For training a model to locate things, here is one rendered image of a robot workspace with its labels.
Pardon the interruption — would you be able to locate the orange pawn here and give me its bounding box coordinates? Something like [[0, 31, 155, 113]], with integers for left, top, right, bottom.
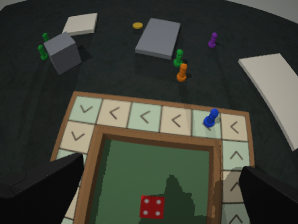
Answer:
[[177, 64, 188, 81]]

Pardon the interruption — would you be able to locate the blue pawn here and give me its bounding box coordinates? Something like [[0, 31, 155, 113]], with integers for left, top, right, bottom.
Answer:
[[204, 109, 220, 128]]

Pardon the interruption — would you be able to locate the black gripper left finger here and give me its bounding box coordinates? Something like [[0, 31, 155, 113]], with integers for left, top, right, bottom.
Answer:
[[0, 152, 85, 224]]

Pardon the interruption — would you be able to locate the green pawn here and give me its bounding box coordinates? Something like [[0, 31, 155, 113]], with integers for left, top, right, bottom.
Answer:
[[174, 49, 184, 68], [37, 45, 48, 60], [43, 34, 49, 41]]

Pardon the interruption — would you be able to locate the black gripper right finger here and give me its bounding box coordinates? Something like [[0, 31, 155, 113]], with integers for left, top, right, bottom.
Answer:
[[238, 165, 298, 224]]

